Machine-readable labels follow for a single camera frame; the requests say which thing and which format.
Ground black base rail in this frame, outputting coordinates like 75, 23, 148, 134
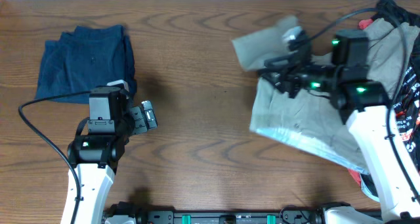
100, 202, 327, 224

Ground red garment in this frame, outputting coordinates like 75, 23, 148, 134
347, 18, 420, 185

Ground khaki shorts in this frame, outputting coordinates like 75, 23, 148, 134
232, 16, 410, 174

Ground folded navy blue shorts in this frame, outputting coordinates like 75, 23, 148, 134
35, 25, 137, 99

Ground white light blue garment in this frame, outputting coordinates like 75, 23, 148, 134
360, 173, 379, 202

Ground black cable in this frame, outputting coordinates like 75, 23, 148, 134
18, 90, 93, 224
308, 7, 420, 202

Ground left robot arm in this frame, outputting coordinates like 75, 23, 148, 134
61, 86, 158, 223

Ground right black cable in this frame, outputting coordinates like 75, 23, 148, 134
308, 7, 420, 202

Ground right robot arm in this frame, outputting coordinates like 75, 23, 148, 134
258, 28, 419, 223

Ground left black cable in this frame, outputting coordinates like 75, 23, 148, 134
18, 90, 93, 224

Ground black printed jersey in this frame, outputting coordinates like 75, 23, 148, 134
376, 0, 419, 169

